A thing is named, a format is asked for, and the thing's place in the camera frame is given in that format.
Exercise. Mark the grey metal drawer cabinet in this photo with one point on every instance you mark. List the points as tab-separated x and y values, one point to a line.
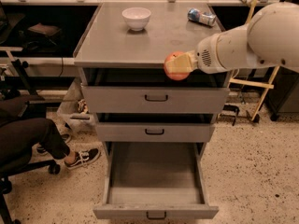
110	43

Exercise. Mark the white ceramic bowl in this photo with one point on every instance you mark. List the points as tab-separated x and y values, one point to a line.
136	18

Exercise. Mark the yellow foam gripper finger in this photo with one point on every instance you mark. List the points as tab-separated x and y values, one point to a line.
180	63

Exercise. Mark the grey top drawer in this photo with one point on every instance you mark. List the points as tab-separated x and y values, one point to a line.
120	90

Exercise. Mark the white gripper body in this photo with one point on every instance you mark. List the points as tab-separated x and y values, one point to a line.
206	56

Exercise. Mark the black floor clamp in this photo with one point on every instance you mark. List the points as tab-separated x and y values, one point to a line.
229	113

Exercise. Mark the grey bottom drawer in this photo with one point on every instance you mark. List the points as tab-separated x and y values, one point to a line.
154	181

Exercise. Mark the grey drawer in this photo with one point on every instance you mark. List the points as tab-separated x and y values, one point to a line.
112	127
120	90
154	181

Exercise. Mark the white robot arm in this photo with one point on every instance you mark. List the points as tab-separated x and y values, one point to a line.
270	39

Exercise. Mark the grey middle drawer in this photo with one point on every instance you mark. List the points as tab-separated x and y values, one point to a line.
112	127

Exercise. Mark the red apple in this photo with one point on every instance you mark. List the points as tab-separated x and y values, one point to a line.
178	76

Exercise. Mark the seated person dark trousers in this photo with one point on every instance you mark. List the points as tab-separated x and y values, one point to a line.
18	134

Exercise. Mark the black white sneaker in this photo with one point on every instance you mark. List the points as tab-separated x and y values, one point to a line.
83	158

